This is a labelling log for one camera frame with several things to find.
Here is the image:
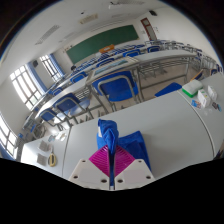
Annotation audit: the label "beige-rimmed desk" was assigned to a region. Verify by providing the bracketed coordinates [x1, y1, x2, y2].
[91, 56, 140, 78]

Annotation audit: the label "white carton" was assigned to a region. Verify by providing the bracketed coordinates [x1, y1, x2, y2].
[197, 89, 212, 108]
[207, 85, 218, 102]

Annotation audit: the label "narrow window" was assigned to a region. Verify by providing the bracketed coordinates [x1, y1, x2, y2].
[39, 54, 59, 81]

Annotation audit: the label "blue curtain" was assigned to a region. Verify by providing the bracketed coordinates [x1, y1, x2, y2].
[26, 61, 48, 93]
[49, 53, 66, 76]

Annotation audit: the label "ceiling air vent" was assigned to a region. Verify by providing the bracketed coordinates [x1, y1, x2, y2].
[79, 13, 99, 25]

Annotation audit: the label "coloured cards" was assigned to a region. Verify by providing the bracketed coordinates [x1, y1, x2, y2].
[46, 131, 68, 143]

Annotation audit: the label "green chalkboard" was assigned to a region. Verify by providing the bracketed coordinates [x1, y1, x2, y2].
[65, 24, 140, 65]

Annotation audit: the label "brown door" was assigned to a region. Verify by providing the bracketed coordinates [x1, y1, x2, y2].
[140, 17, 157, 42]

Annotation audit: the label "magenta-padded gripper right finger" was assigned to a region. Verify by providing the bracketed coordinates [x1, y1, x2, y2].
[113, 145, 156, 191]

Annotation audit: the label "orange lectern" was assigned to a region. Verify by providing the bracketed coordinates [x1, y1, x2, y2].
[98, 44, 115, 54]

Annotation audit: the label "blue metal-framed chair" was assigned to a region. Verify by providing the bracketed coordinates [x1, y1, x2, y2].
[90, 70, 140, 111]
[38, 107, 73, 129]
[53, 92, 94, 126]

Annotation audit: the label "small white box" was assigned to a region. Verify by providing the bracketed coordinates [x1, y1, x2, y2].
[37, 139, 51, 153]
[35, 153, 49, 167]

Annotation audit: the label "small blue card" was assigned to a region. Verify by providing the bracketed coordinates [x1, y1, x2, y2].
[190, 99, 202, 110]
[211, 102, 223, 113]

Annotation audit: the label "ceiling projector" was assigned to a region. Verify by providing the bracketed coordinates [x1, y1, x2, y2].
[108, 0, 126, 9]

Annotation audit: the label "grey classroom desks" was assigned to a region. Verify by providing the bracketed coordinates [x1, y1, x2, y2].
[19, 38, 224, 134]

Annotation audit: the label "blue chair seat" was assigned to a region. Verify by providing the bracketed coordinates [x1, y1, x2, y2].
[154, 82, 183, 98]

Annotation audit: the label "green and white box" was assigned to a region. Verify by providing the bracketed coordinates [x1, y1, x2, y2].
[181, 79, 204, 98]

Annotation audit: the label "blue classroom chairs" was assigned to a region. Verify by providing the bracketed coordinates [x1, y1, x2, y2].
[19, 38, 223, 134]

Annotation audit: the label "ceiling lights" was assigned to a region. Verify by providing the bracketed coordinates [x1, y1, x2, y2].
[34, 0, 144, 46]

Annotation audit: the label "blue towel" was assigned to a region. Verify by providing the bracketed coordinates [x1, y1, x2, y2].
[96, 118, 153, 173]

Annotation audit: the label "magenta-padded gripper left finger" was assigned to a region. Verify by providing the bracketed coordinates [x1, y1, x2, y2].
[68, 144, 112, 191]

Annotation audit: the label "large window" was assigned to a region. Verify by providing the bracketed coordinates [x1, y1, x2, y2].
[0, 114, 18, 158]
[9, 64, 43, 111]

